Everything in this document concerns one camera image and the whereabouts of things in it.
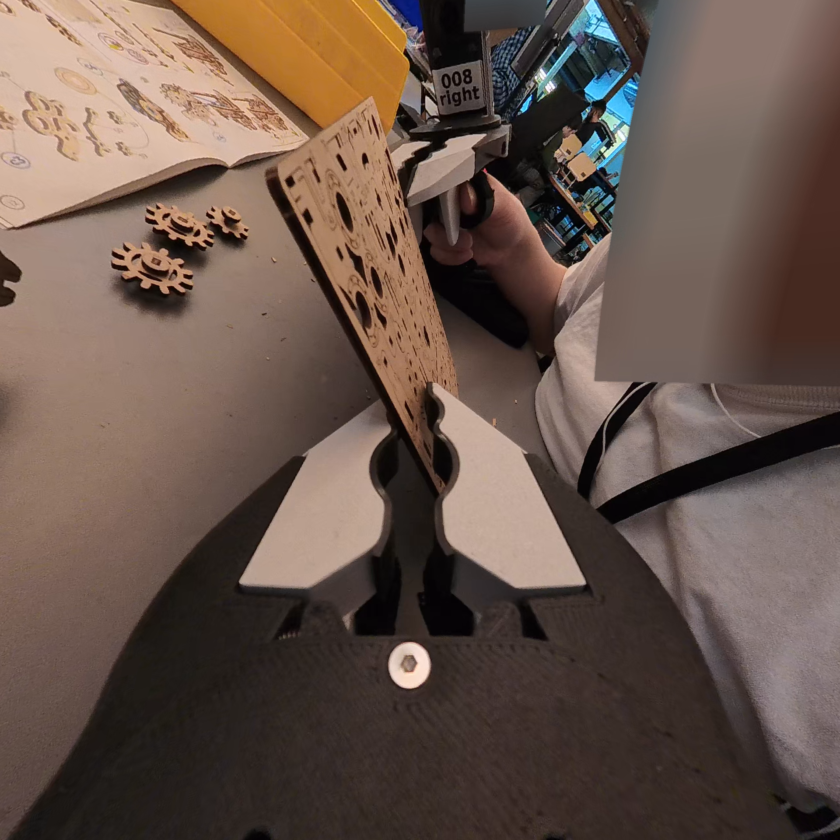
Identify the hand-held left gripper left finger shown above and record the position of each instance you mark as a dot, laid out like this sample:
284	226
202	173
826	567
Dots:
308	525

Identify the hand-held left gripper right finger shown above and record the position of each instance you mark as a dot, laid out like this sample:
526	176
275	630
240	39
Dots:
512	525

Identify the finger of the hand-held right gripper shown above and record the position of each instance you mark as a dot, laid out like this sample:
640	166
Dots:
436	177
413	149

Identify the plywood sheet with uncut parts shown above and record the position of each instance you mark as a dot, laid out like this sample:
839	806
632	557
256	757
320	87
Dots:
308	197

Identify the small wooden gear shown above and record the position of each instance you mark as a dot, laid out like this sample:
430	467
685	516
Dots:
152	266
178	224

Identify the partly built wooden model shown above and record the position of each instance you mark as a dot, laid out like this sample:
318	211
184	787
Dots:
6	275

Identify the person's right hand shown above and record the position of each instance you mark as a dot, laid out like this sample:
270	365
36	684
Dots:
505	229

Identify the black office chair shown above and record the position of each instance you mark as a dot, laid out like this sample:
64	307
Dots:
544	124

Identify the yellow plastic bin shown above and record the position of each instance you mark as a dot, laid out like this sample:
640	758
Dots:
295	52

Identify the printed instruction booklet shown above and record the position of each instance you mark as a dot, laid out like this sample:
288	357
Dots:
98	151

